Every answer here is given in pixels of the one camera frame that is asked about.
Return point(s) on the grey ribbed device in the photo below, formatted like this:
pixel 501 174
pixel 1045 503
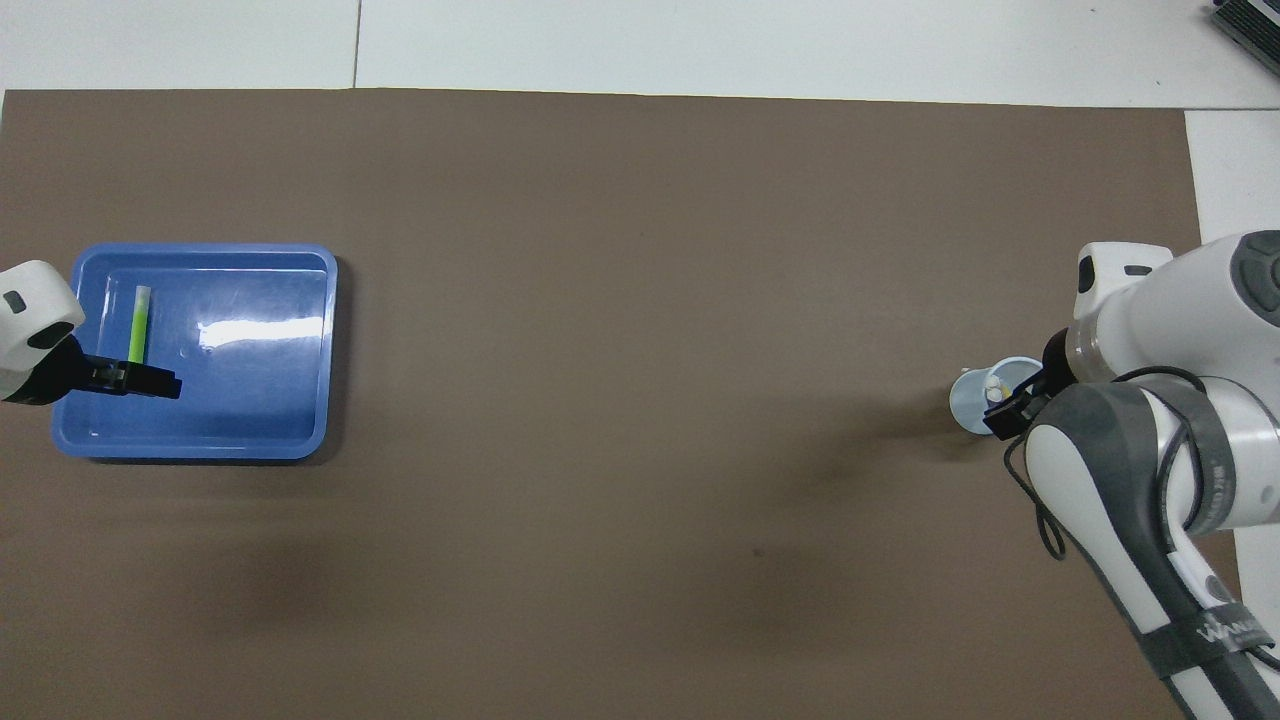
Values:
pixel 1250 25

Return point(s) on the brown table mat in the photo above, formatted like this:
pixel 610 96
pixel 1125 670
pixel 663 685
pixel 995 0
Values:
pixel 640 300

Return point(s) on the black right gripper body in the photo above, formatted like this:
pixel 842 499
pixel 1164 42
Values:
pixel 1058 365

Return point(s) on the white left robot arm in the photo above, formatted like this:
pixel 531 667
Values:
pixel 35 310

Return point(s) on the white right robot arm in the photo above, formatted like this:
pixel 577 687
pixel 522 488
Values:
pixel 1170 320

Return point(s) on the light blue mesh cup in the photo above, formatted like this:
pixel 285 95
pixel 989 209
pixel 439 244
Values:
pixel 965 400

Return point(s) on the green highlighter pen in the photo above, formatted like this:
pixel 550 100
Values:
pixel 139 325

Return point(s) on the blue plastic tray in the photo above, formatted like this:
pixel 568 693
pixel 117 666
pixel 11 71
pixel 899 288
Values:
pixel 260 400

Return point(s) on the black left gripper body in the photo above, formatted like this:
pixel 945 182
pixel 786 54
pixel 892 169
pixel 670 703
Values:
pixel 60 375

